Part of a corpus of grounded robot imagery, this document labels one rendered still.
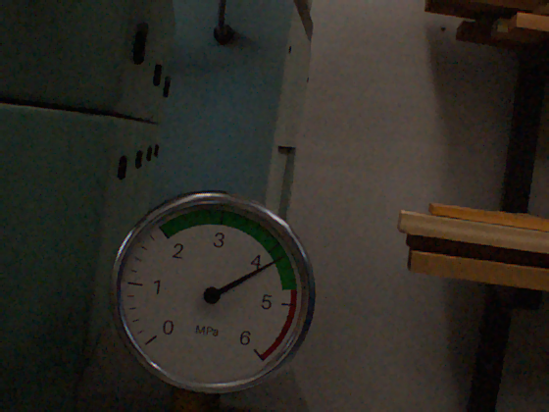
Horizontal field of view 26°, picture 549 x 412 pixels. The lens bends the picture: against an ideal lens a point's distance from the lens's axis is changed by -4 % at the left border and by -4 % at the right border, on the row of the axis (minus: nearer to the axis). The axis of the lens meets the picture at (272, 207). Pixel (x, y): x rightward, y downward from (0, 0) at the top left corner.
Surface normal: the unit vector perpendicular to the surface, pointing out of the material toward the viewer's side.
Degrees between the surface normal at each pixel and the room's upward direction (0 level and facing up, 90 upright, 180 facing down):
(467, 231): 89
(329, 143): 90
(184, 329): 90
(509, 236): 90
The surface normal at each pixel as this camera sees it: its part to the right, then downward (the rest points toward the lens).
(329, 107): -0.06, 0.04
